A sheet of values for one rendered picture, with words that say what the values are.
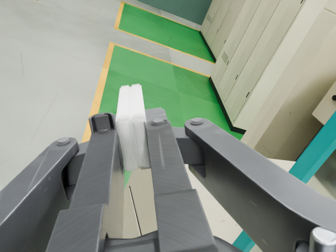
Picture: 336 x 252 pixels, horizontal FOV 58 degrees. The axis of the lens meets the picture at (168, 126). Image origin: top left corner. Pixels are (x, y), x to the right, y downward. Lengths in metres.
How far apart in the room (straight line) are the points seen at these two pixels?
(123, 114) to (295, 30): 3.49
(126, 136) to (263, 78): 3.57
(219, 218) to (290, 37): 3.10
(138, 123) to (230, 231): 0.51
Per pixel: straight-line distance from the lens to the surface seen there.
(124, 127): 0.15
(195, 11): 9.16
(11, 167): 2.42
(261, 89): 3.76
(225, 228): 0.64
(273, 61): 3.65
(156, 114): 0.17
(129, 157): 0.16
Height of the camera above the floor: 1.69
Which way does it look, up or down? 30 degrees down
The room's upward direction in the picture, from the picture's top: 24 degrees clockwise
